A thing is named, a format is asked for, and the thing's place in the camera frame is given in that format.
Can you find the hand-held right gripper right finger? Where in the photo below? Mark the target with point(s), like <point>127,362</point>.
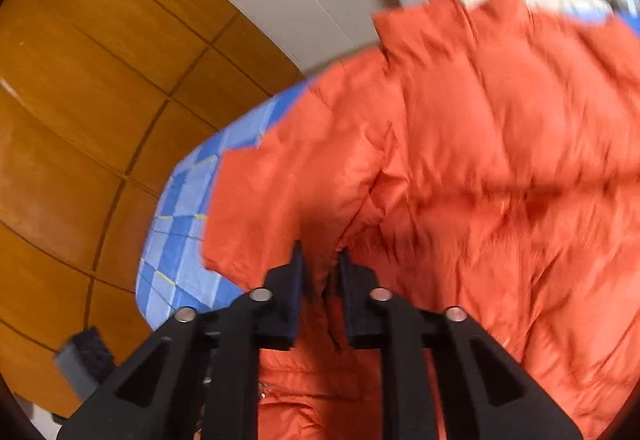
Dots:
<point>346,300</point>

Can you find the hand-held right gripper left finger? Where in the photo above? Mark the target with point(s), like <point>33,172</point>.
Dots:
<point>298,292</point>

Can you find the orange puffer jacket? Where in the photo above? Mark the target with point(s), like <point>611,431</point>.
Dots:
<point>475,169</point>

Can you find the blue plaid bed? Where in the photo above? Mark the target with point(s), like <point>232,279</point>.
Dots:
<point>180,220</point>

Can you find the grey slipper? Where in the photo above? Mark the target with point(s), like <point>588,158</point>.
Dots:
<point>75,370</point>

